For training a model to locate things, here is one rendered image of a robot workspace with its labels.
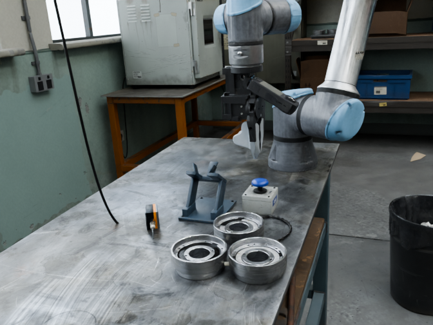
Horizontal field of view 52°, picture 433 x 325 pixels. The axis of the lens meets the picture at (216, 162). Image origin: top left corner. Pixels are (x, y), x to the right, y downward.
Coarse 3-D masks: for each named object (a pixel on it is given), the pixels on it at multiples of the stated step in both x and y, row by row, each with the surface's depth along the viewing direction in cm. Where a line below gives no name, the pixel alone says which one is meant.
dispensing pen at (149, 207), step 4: (148, 204) 102; (152, 204) 102; (148, 208) 100; (152, 208) 100; (148, 212) 98; (152, 212) 98; (148, 216) 98; (152, 216) 98; (148, 220) 98; (152, 220) 97; (148, 224) 99; (152, 224) 96; (148, 228) 99; (152, 228) 94; (152, 232) 93
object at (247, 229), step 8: (224, 216) 95; (232, 216) 96; (240, 216) 96; (248, 216) 96; (256, 216) 94; (216, 224) 93; (232, 224) 93; (240, 224) 93; (248, 224) 92; (216, 232) 89; (224, 232) 87; (232, 232) 89; (240, 232) 89; (248, 232) 86; (256, 232) 87; (224, 240) 88; (232, 240) 87
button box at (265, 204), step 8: (248, 192) 105; (256, 192) 104; (264, 192) 104; (272, 192) 104; (248, 200) 103; (256, 200) 102; (264, 200) 102; (272, 200) 102; (248, 208) 104; (256, 208) 103; (264, 208) 102; (272, 208) 102
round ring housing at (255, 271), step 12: (240, 240) 84; (252, 240) 84; (264, 240) 84; (228, 252) 80; (252, 252) 82; (264, 252) 81; (240, 264) 76; (252, 264) 77; (264, 264) 77; (276, 264) 76; (240, 276) 77; (252, 276) 75; (264, 276) 75; (276, 276) 77
